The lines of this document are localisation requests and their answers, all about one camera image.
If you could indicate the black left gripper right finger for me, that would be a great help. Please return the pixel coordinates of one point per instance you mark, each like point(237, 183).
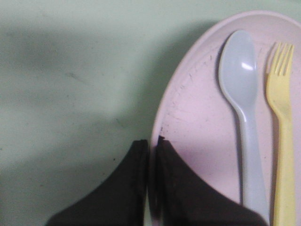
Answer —
point(184, 199)

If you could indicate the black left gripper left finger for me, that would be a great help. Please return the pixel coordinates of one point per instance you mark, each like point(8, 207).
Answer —
point(118, 201)

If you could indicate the pale pink round plate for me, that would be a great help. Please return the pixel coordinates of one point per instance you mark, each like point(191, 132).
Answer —
point(201, 125)

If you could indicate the yellow plastic fork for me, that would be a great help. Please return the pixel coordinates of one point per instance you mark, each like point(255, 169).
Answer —
point(278, 96)

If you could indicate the light green plastic tray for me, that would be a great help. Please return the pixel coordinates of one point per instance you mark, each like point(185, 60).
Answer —
point(79, 81)

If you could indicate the light blue plastic spoon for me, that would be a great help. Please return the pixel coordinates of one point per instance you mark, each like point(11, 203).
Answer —
point(238, 80)

